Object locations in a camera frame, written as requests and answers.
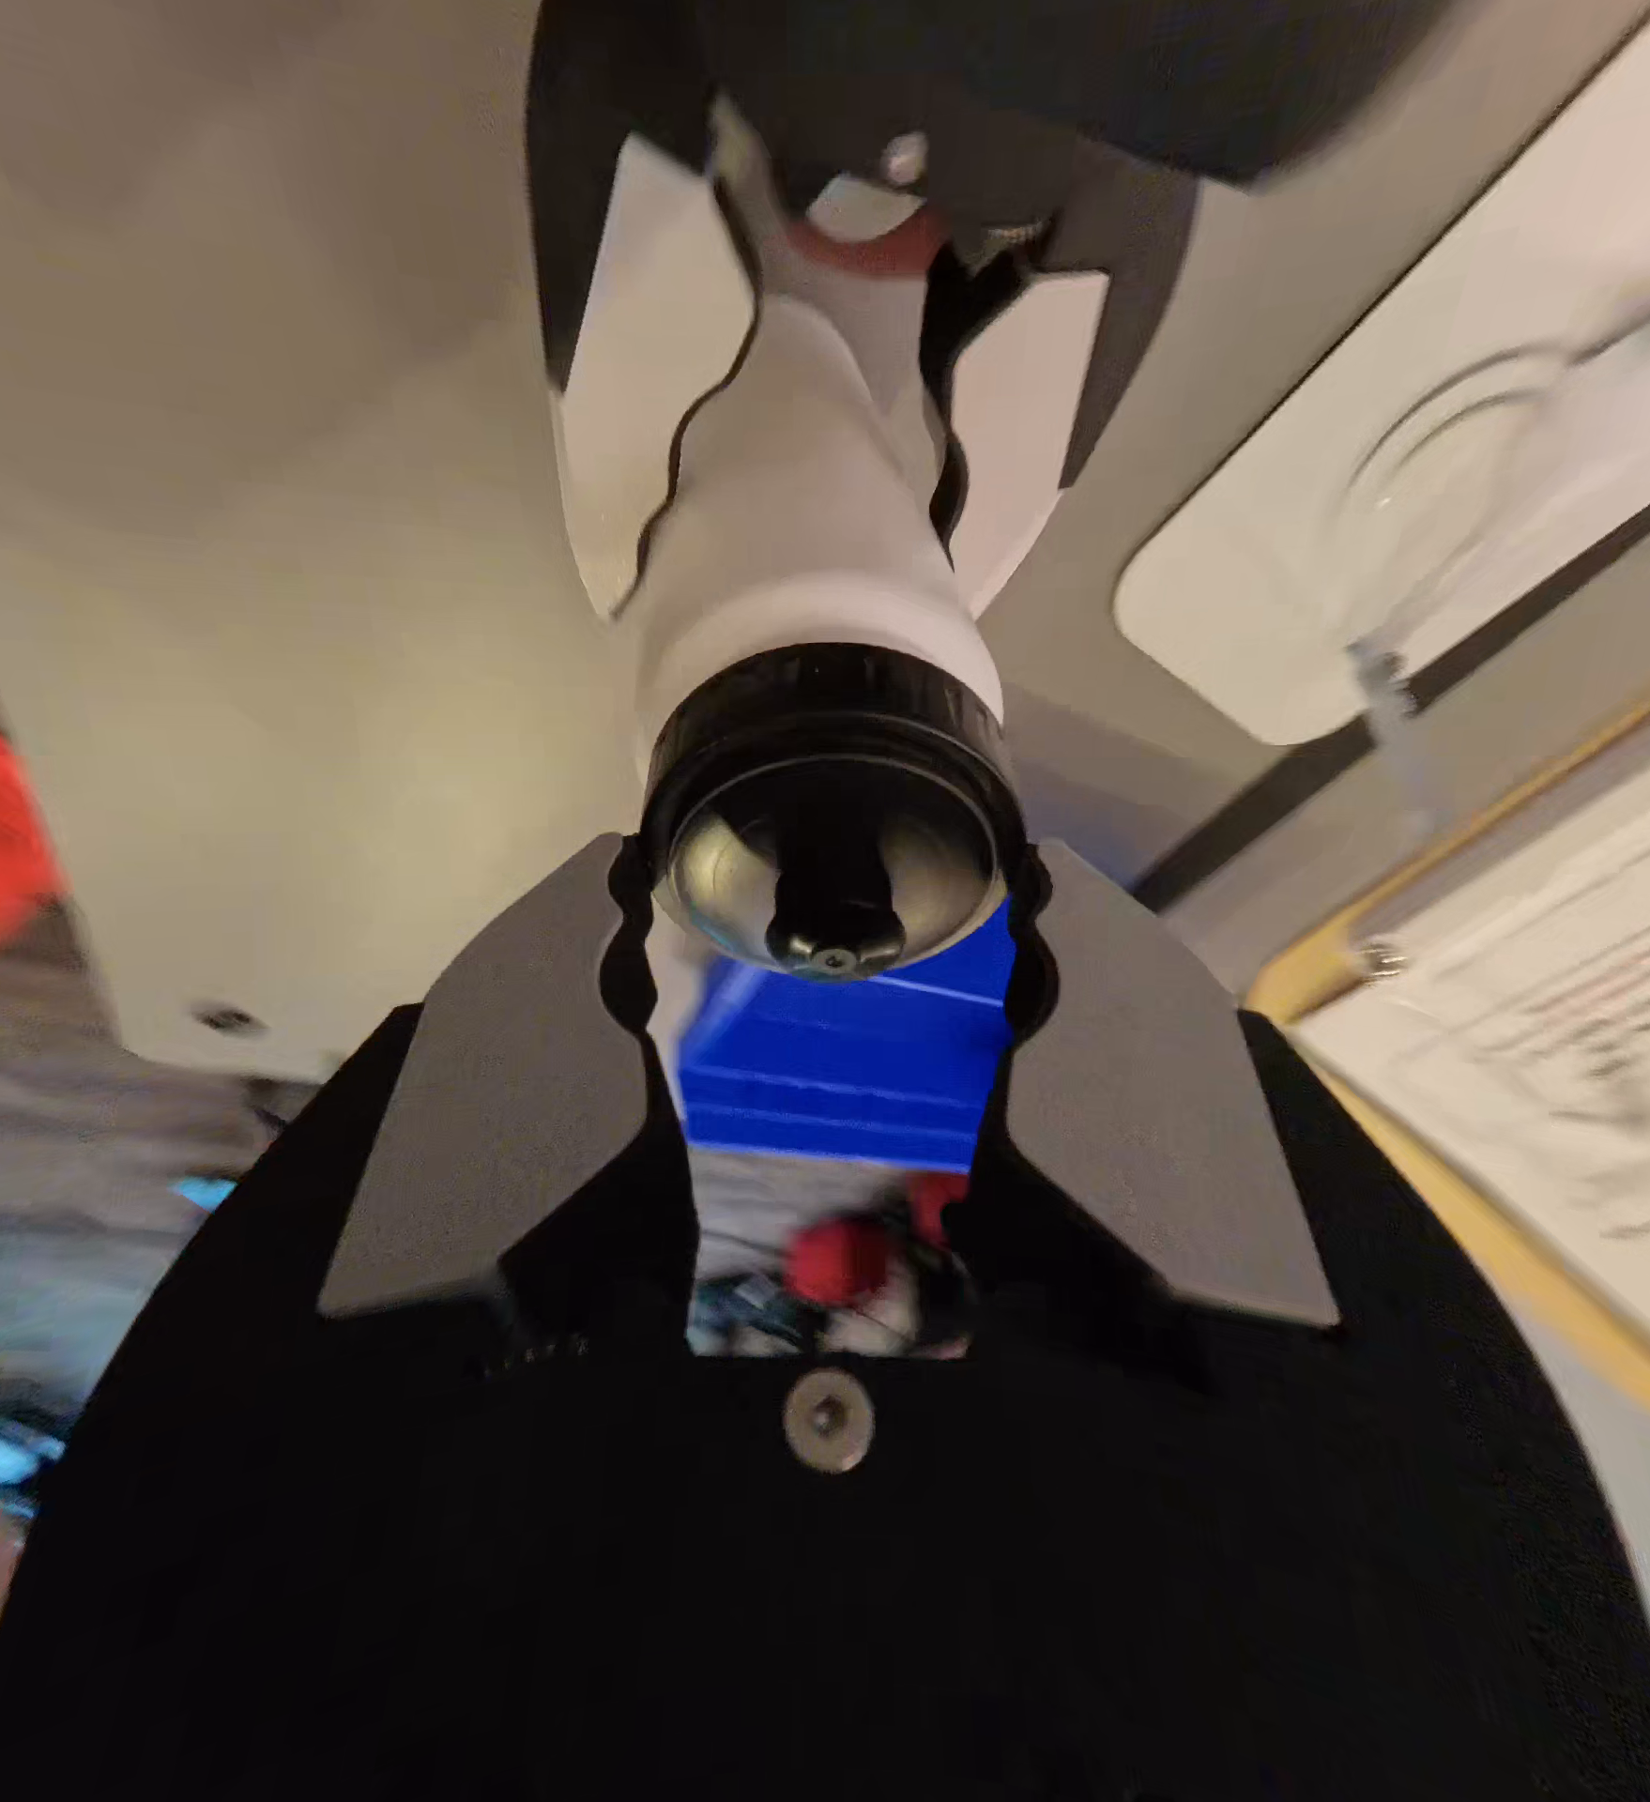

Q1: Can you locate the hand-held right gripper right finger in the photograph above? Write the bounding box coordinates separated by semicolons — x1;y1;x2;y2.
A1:
944;841;1341;1354

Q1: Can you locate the printed paper sheet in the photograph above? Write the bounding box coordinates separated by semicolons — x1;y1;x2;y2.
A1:
1298;720;1650;1331

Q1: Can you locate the white bottle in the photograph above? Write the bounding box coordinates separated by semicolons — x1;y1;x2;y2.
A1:
628;283;1012;752

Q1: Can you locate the wooden display board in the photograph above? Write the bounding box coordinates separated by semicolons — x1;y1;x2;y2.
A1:
1245;644;1650;1456

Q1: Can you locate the blue plastic bin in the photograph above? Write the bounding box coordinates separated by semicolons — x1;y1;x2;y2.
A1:
677;902;1021;1174

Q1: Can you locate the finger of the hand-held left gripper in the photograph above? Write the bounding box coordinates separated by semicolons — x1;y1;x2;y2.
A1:
936;260;1116;620
546;127;768;625

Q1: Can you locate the clear round stand foot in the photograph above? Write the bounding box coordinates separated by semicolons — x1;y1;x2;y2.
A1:
1326;311;1650;656

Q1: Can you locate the black bottle lid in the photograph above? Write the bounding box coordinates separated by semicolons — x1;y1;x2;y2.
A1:
639;646;1027;985

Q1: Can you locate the red container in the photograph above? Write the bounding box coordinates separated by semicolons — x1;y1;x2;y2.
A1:
781;1178;972;1314

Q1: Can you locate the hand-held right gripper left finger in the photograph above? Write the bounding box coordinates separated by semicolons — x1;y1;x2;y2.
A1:
319;835;698;1341

